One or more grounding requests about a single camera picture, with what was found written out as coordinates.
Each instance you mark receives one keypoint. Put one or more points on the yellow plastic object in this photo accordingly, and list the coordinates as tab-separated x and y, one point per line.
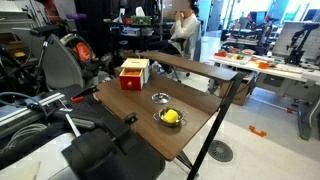
171	116

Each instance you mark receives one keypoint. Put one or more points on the black robot arm on stand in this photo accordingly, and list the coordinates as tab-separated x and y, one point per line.
296	50

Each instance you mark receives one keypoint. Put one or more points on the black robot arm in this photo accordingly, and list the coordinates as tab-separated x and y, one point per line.
66	135

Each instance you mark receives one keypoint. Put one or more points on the steel pot lid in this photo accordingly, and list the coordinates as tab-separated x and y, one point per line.
160	98

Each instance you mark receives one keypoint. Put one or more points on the small steel pot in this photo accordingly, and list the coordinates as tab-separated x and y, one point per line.
182	115

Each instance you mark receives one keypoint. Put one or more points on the wooden desk with black legs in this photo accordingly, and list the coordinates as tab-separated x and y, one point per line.
199	106

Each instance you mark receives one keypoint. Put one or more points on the red and wood drawer box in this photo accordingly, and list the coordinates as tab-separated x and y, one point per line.
135	73

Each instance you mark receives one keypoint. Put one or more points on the seated person in white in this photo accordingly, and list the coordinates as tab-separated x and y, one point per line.
185	25

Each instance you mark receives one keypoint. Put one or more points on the cardboard box under desk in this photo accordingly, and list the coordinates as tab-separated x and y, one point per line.
242	91

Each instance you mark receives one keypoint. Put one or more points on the round floor drain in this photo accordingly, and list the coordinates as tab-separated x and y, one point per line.
220	151

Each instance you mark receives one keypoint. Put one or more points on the white table with clutter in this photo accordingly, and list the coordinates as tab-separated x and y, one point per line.
283	79

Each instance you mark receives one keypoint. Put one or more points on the orange floor tape marker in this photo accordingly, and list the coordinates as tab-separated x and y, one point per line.
258	133

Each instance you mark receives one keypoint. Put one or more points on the grey machine with orange part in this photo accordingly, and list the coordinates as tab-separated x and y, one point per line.
59	63

